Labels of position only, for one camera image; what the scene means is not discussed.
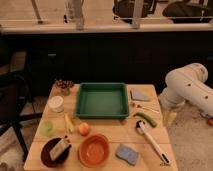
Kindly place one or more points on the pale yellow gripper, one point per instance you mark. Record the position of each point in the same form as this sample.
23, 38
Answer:
169, 117

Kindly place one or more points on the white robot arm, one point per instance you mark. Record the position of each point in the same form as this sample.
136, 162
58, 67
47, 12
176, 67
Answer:
186, 84

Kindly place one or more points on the green plastic cup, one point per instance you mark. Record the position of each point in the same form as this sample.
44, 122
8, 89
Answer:
46, 129

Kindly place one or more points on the grey blue cloth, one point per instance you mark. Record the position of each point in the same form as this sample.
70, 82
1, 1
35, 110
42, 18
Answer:
138, 96

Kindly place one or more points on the blue sponge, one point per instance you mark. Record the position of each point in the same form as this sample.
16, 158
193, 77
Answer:
127, 154

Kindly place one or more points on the green plastic tray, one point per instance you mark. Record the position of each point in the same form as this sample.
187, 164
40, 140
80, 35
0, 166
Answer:
102, 101

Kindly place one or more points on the orange bowl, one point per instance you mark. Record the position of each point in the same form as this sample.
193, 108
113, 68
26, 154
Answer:
94, 151

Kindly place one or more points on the yellow banana toy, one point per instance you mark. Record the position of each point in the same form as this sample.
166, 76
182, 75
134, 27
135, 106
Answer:
69, 124

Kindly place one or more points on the brown pinecone cluster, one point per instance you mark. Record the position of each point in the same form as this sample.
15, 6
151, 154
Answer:
64, 86

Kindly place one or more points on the beige block on plate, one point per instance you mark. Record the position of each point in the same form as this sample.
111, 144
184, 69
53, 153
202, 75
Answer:
59, 148

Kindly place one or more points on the white round container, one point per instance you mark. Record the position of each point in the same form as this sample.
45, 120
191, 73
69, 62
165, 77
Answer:
56, 104

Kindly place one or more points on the dark brown plate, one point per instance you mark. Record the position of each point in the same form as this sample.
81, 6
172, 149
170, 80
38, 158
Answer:
45, 156

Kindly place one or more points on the black chair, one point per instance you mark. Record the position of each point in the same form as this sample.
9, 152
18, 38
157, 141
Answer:
14, 93

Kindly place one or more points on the white handled brush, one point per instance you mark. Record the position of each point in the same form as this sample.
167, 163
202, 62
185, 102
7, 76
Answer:
140, 127

